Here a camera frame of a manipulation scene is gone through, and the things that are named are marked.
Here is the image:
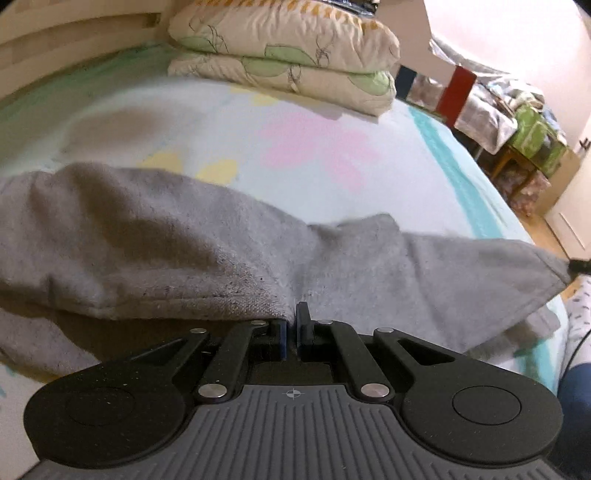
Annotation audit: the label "person's blue trouser leg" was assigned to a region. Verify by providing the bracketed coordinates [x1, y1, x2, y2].
[551, 364, 591, 480]

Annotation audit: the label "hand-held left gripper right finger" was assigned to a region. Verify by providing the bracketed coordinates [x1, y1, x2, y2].
[295, 302, 458, 400]

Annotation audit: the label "folded floral quilt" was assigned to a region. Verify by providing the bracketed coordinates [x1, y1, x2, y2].
[167, 0, 402, 117]

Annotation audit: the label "wooden stool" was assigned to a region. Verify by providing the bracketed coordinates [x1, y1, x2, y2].
[489, 148, 552, 206]

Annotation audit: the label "black cable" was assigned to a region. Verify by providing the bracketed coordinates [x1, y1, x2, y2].
[560, 330, 591, 386]

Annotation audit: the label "wooden headboard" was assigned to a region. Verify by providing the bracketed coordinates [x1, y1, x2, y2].
[0, 0, 168, 95]

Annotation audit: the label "white desk with red leg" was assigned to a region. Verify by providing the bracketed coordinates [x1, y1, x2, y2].
[376, 0, 477, 127]

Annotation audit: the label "silver cloth covered table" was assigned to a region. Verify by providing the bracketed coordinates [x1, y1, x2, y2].
[406, 39, 561, 155]

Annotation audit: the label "floral printed bed blanket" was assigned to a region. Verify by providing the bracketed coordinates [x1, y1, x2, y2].
[0, 44, 568, 480]

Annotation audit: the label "green box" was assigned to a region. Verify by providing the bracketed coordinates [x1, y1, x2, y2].
[507, 104, 568, 177]

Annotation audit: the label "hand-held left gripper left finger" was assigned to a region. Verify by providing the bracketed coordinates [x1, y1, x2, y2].
[133, 318, 290, 401]

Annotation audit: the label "white door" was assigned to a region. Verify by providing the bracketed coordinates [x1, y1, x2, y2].
[544, 141, 591, 259]

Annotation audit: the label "grey pants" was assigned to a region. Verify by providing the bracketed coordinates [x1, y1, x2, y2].
[0, 161, 573, 377]

